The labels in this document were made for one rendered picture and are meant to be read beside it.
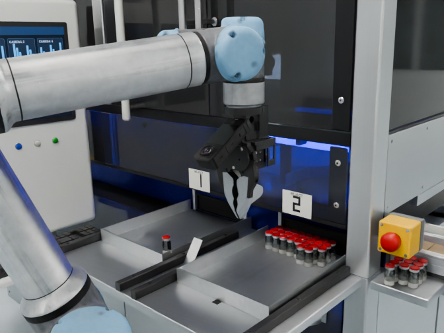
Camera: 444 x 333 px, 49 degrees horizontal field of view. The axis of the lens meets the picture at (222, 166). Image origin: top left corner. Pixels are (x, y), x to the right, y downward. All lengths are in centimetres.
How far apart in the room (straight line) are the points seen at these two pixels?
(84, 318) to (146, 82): 36
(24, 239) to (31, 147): 89
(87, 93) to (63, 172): 110
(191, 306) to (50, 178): 81
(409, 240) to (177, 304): 50
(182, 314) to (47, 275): 33
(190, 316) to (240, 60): 55
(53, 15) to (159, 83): 105
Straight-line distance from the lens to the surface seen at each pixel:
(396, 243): 108
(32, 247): 79
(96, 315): 78
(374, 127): 107
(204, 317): 102
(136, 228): 147
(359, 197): 112
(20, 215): 78
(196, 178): 143
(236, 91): 86
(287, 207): 123
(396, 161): 119
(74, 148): 172
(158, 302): 108
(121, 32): 151
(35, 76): 61
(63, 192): 172
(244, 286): 112
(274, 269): 119
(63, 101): 62
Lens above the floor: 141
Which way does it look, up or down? 14 degrees down
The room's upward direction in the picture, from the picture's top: 1 degrees counter-clockwise
